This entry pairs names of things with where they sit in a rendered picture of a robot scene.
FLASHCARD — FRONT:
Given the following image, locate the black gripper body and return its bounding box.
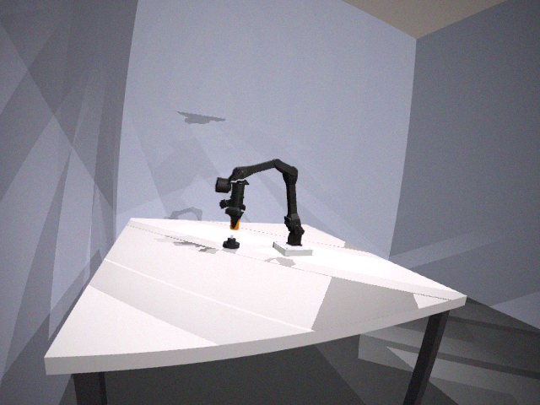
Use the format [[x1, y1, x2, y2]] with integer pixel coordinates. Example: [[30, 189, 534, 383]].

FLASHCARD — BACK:
[[225, 193, 246, 215]]

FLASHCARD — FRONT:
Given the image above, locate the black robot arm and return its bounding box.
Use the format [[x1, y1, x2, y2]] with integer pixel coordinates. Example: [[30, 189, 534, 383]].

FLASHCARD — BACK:
[[215, 159, 305, 246]]

